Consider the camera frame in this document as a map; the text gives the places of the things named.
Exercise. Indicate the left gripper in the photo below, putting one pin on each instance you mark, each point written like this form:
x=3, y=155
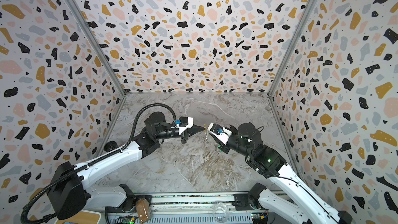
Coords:
x=195, y=128

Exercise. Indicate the steel split keyring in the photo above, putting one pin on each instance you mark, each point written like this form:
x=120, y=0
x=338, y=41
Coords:
x=205, y=135

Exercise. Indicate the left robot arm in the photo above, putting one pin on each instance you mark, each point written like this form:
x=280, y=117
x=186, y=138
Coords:
x=70, y=194

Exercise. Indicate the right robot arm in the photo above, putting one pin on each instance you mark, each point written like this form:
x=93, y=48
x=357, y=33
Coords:
x=305, y=206

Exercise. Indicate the clear glass jar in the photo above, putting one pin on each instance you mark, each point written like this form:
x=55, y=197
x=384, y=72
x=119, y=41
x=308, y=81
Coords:
x=221, y=212

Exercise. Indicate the black round lens cap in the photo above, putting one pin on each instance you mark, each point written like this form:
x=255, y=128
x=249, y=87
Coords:
x=110, y=146

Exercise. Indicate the brown circuit box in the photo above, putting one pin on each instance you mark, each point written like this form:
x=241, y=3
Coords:
x=143, y=210

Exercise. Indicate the wooden board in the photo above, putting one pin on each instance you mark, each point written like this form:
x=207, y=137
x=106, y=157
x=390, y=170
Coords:
x=82, y=217

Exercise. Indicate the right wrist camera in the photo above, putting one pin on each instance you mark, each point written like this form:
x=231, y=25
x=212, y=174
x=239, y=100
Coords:
x=224, y=133

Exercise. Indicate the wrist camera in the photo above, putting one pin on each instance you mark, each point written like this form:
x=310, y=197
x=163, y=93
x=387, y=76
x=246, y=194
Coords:
x=224, y=133
x=183, y=123

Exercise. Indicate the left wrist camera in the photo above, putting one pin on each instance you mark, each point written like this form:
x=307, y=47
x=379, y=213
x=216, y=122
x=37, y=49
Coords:
x=183, y=123

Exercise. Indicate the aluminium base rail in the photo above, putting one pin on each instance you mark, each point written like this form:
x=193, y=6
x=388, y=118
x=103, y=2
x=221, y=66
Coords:
x=196, y=208

